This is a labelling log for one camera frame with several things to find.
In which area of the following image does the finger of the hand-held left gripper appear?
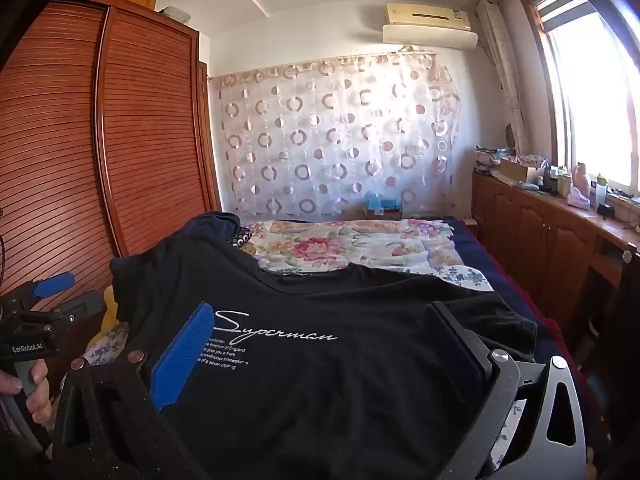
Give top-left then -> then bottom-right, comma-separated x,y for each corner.
29,272 -> 76,300
49,292 -> 104,323

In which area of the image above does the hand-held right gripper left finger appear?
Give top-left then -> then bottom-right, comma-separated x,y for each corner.
51,301 -> 216,480

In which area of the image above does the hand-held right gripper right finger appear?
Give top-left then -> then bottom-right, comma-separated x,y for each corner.
422,301 -> 587,480

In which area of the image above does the black printed t-shirt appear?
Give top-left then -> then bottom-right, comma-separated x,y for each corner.
110,242 -> 538,480

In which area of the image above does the person's left hand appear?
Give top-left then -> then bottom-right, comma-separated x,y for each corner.
0,359 -> 52,426

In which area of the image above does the blue floral white blanket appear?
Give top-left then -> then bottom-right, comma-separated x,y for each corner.
82,265 -> 526,473

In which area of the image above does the slatted wooden wardrobe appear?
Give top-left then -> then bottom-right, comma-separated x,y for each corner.
0,0 -> 223,313

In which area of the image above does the long wooden cabinet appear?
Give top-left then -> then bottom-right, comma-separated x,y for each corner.
472,170 -> 640,313

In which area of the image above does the pink floral quilt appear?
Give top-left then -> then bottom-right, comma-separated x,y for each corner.
245,217 -> 453,278

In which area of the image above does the dark wooden chair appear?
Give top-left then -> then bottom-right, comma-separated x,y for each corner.
585,240 -> 640,441

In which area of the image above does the cardboard box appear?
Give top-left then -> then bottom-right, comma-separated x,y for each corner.
500,157 -> 544,184

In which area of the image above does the pink bottle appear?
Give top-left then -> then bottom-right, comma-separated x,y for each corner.
567,162 -> 592,211

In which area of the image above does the sheer circle-patterned curtain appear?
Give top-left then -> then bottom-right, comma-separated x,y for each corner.
210,52 -> 461,221

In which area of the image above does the beige swirl-patterned curtain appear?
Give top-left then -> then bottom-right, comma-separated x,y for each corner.
477,0 -> 532,161

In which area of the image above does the window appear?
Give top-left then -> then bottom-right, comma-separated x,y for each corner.
520,0 -> 640,196

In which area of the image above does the cream wall air conditioner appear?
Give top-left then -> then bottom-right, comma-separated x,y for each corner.
382,2 -> 478,51

